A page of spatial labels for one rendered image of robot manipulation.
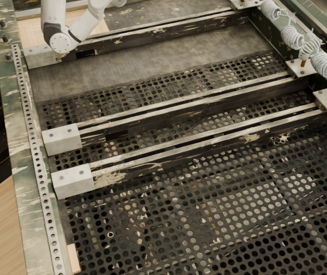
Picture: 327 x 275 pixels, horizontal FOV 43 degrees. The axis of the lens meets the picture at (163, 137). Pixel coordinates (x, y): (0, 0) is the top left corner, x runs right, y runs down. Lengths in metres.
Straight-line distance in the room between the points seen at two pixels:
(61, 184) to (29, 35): 0.95
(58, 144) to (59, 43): 0.38
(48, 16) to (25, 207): 0.68
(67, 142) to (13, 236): 0.46
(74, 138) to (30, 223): 0.35
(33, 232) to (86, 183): 0.22
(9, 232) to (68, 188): 0.47
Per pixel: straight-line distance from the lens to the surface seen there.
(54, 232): 1.29
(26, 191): 1.41
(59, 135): 1.50
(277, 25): 2.00
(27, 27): 2.17
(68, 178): 1.37
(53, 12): 1.59
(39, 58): 1.90
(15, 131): 1.59
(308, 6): 2.67
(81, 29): 1.61
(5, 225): 1.81
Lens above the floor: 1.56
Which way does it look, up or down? 12 degrees down
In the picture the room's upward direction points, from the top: 54 degrees clockwise
